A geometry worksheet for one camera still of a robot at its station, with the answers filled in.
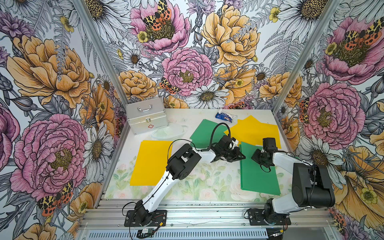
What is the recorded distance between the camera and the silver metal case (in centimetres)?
101

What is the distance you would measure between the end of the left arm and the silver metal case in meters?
0.42

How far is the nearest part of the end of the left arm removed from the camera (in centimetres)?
83
